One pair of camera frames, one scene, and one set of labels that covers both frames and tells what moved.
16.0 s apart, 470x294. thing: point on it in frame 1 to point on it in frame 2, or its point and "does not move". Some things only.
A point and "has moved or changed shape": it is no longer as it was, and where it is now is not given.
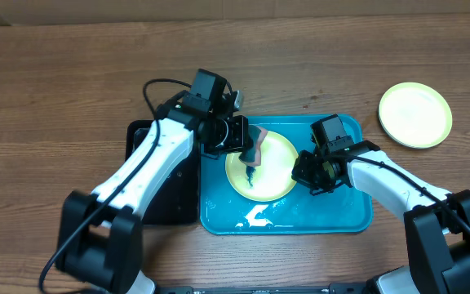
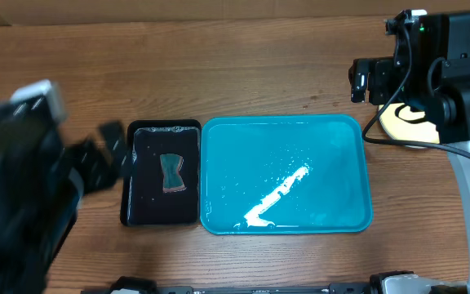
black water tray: (175, 199) does not move
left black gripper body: (229, 135) to (92, 167)
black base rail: (334, 288) does not move
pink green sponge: (252, 157) has moved or changed shape
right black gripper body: (314, 173) to (385, 80)
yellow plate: (272, 177) to (401, 123)
